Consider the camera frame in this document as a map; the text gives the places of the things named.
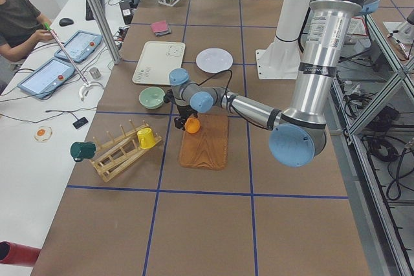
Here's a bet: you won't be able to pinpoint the orange fruit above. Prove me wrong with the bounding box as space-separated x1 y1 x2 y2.
184 117 201 134

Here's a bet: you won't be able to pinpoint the black computer mouse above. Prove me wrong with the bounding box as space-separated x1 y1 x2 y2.
59 17 74 27

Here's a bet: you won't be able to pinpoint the person in dark shirt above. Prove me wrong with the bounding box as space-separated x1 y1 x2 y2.
1 0 53 62

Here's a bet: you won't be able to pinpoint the white bear tray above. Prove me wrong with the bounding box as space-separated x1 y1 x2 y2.
131 41 186 85

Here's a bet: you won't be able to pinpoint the brown wooden tray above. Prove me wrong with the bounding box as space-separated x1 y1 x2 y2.
179 114 228 170

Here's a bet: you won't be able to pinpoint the pink cloth stack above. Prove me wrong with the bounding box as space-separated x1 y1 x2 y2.
150 20 171 37

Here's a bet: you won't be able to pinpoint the red cylinder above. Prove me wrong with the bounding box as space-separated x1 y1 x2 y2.
1 241 41 267

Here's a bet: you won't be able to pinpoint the wooden dish rack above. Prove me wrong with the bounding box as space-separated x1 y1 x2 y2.
89 120 162 182

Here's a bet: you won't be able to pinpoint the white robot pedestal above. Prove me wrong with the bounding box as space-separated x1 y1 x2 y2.
256 0 310 80

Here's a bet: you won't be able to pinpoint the small metal cylinder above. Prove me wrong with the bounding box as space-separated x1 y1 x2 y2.
89 67 102 80

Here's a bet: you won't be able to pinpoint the upper teach pendant tablet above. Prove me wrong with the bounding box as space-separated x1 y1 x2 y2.
64 30 102 63

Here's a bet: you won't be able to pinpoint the yellow mug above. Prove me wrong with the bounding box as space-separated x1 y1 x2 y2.
137 127 156 149

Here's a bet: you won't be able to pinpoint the long pink rod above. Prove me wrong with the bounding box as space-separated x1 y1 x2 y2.
43 22 89 85

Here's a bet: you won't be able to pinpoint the white round plate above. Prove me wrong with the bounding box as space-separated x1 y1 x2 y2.
196 48 233 74

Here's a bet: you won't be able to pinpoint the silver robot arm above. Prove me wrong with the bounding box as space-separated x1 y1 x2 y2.
164 0 379 167

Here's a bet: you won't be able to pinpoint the fried egg toy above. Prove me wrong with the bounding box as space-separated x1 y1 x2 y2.
34 126 52 142

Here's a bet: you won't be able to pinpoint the teach pendant tablet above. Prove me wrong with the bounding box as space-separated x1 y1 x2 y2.
17 58 74 99
64 30 102 63

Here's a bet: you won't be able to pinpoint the lower teach pendant tablet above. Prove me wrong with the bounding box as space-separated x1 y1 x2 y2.
17 58 74 99

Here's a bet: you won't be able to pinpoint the aluminium frame post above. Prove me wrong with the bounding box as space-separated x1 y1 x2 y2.
87 0 120 65

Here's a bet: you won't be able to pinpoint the green bowl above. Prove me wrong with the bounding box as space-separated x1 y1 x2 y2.
138 87 165 110

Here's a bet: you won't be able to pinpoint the dark green mug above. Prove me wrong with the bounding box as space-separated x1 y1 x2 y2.
70 142 96 162

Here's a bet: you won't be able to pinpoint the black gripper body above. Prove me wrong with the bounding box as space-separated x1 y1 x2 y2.
164 89 198 122

